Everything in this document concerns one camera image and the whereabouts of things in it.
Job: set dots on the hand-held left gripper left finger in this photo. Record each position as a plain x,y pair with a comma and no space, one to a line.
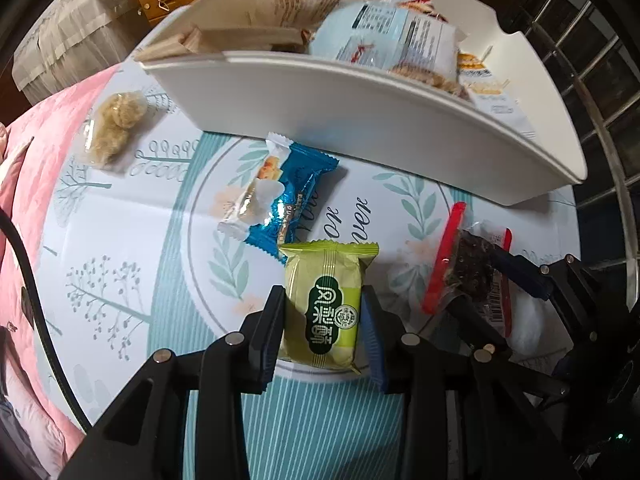
270,332

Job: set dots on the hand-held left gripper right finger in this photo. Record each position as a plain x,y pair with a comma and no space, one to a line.
374,340

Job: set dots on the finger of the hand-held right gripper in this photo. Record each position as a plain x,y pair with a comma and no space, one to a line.
475,321
525,276

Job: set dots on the red edged clear snack packet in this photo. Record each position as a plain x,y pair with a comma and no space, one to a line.
470,265

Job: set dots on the green snack packet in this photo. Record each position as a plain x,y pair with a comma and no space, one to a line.
325,305

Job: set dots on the white plastic tray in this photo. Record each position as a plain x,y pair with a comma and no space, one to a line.
350,110

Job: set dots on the light blue snack packet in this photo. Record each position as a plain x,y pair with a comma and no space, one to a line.
380,30

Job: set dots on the clear white yellow snack packet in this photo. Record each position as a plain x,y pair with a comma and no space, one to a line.
250,200

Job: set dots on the metal window grille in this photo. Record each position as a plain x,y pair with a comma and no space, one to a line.
600,125

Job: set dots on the orange striped white snack packet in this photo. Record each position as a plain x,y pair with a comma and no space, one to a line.
492,100

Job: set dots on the small pale puffed snack packet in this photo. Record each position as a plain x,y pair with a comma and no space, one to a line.
112,125

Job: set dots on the red striped biscuit packet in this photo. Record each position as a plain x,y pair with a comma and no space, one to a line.
420,6

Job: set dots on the pink blanket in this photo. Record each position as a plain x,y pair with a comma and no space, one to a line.
30,170

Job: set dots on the tan wafer snack packet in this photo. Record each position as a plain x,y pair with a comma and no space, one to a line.
240,40

